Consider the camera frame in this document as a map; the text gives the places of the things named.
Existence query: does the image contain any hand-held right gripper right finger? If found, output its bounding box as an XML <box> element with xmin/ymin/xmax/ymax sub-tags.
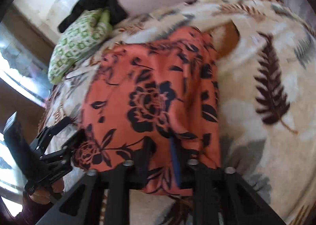
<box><xmin>171</xmin><ymin>141</ymin><xmax>287</xmax><ymax>225</ymax></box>

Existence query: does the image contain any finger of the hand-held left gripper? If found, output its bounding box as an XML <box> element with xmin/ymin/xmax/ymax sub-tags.
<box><xmin>39</xmin><ymin>129</ymin><xmax>87</xmax><ymax>166</ymax></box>
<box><xmin>31</xmin><ymin>116</ymin><xmax>77</xmax><ymax>152</ymax></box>

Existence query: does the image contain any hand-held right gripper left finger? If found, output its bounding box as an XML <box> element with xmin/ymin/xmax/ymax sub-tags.
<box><xmin>37</xmin><ymin>137</ymin><xmax>156</xmax><ymax>225</ymax></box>

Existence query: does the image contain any orange floral shirt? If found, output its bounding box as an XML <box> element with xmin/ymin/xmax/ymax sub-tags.
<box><xmin>73</xmin><ymin>26</ymin><xmax>222</xmax><ymax>196</ymax></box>

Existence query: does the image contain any person's left forearm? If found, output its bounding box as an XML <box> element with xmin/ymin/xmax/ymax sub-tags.
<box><xmin>13</xmin><ymin>200</ymin><xmax>53</xmax><ymax>225</ymax></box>

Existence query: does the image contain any person's left hand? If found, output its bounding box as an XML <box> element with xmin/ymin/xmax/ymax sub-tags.
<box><xmin>29</xmin><ymin>178</ymin><xmax>65</xmax><ymax>204</ymax></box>

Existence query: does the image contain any green checked pillow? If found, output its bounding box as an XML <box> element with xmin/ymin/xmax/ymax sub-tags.
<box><xmin>48</xmin><ymin>9</ymin><xmax>113</xmax><ymax>84</ymax></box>

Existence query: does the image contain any leaf printed blanket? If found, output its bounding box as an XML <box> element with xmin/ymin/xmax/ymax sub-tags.
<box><xmin>39</xmin><ymin>0</ymin><xmax>316</xmax><ymax>225</ymax></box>

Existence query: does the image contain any black garment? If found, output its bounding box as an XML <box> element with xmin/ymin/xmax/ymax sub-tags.
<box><xmin>58</xmin><ymin>0</ymin><xmax>129</xmax><ymax>32</ymax></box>

